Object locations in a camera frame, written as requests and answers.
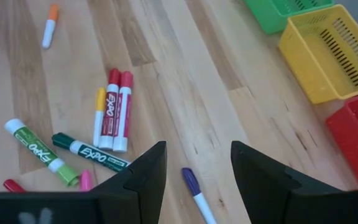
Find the yellow plastic basket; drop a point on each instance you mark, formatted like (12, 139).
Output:
(319, 62)

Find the orange cap small marker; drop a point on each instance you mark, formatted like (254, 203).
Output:
(49, 31)

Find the light green Expo marker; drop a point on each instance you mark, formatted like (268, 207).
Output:
(36, 147)

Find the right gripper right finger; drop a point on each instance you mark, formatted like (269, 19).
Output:
(259, 193)

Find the red cap small marker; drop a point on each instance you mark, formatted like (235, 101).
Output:
(12, 185)

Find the red plastic basket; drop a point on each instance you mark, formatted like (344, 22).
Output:
(353, 140)

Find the dark red Expo marker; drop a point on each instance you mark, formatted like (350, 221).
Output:
(109, 115)

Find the purple cap small marker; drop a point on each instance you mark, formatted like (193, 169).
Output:
(191, 183)

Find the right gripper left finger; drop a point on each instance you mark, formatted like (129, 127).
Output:
(149, 186)

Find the yellow cap small marker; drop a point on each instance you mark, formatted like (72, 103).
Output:
(99, 124)

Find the dark green Expo marker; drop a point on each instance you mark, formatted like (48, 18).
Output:
(89, 152)

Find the pink cap small marker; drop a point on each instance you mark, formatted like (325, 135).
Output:
(85, 182)

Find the green plastic basket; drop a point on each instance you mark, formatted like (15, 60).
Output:
(266, 15)

